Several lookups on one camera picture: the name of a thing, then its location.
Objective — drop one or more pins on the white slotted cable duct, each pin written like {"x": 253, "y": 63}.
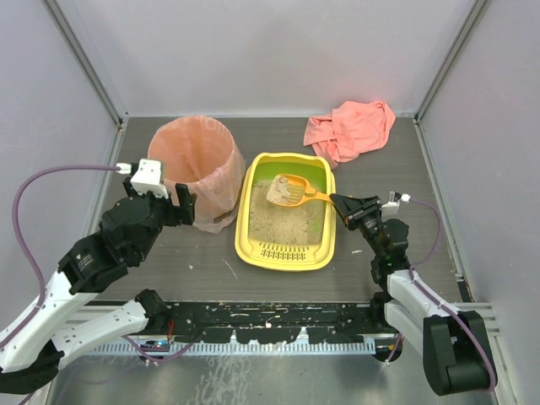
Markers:
{"x": 299, "y": 347}

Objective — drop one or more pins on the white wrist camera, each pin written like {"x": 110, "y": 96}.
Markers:
{"x": 395, "y": 199}
{"x": 147, "y": 177}

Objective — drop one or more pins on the pink cloth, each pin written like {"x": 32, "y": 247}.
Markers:
{"x": 350, "y": 130}

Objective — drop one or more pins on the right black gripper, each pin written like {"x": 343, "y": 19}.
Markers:
{"x": 360, "y": 211}

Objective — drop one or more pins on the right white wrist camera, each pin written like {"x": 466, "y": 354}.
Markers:
{"x": 395, "y": 199}

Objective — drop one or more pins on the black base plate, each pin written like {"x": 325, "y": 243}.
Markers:
{"x": 265, "y": 322}

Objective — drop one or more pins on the orange litter scoop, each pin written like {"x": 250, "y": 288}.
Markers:
{"x": 292, "y": 191}

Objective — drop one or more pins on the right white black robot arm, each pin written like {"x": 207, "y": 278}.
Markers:
{"x": 453, "y": 343}

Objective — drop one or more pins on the cat litter sand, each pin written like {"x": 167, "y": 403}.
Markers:
{"x": 286, "y": 226}

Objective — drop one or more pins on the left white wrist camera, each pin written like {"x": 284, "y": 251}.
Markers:
{"x": 147, "y": 177}

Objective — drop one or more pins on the yellow green litter box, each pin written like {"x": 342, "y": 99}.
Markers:
{"x": 282, "y": 257}

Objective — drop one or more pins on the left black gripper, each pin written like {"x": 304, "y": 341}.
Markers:
{"x": 173, "y": 207}

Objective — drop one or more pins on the bin with pink liner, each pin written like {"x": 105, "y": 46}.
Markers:
{"x": 200, "y": 152}

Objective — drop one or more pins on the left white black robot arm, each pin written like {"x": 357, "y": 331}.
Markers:
{"x": 46, "y": 344}

